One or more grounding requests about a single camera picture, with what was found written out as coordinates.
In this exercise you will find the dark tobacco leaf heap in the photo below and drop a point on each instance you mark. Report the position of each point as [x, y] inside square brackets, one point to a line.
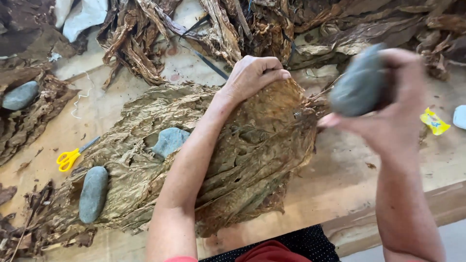
[25, 29]

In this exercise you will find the person's right hand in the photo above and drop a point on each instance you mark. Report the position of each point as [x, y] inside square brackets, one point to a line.
[402, 109]

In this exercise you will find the yellow wrapper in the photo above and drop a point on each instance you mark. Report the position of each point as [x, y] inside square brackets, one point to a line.
[434, 122]

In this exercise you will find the white sack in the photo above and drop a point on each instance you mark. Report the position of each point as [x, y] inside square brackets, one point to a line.
[82, 18]

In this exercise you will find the black dotted garment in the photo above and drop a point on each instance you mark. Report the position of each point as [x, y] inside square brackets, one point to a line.
[313, 242]

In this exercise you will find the person's left hand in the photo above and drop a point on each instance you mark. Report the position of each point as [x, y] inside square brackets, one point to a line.
[247, 78]

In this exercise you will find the long grey stone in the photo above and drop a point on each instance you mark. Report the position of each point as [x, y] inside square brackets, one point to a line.
[93, 194]

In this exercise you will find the heap of dried tobacco leaves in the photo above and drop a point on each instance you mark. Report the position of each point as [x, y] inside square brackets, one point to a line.
[327, 29]

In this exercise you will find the red sleeve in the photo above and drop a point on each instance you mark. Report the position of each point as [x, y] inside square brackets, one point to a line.
[181, 259]

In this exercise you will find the yellow scissors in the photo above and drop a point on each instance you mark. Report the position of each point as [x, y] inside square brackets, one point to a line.
[68, 159]

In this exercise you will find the flattened dark tobacco leaf pile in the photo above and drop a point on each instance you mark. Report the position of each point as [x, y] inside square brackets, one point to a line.
[25, 123]

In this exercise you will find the stack of brown tobacco leaves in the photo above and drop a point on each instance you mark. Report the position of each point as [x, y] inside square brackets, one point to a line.
[262, 153]

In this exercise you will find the stack of pale tobacco leaves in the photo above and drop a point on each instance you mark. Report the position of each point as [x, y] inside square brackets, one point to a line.
[134, 182]

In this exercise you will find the white object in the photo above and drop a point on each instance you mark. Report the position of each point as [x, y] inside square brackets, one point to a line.
[460, 117]

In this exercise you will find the red cloth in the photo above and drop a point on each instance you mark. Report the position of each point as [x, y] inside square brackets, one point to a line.
[273, 253]

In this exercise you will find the tobacco leaf scraps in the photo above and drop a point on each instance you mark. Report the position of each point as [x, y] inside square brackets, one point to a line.
[22, 233]

